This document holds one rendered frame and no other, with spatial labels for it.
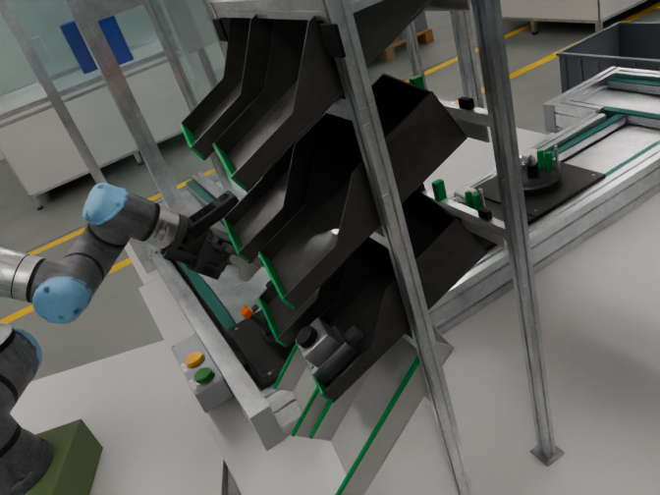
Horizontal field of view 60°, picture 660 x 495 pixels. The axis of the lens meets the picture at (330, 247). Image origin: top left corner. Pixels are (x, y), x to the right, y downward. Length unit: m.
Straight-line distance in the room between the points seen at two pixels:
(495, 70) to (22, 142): 5.70
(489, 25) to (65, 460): 1.10
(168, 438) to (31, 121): 5.00
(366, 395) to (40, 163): 5.49
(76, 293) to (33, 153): 5.23
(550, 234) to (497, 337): 0.30
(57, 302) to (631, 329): 1.05
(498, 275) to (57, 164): 5.30
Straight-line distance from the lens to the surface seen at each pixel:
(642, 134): 1.91
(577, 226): 1.49
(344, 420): 0.97
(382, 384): 0.90
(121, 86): 2.10
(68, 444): 1.35
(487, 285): 1.34
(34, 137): 6.14
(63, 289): 0.97
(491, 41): 0.66
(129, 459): 1.38
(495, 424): 1.13
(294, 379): 1.09
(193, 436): 1.33
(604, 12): 5.94
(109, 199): 1.03
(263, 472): 1.18
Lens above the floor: 1.73
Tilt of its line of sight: 30 degrees down
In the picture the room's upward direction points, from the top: 19 degrees counter-clockwise
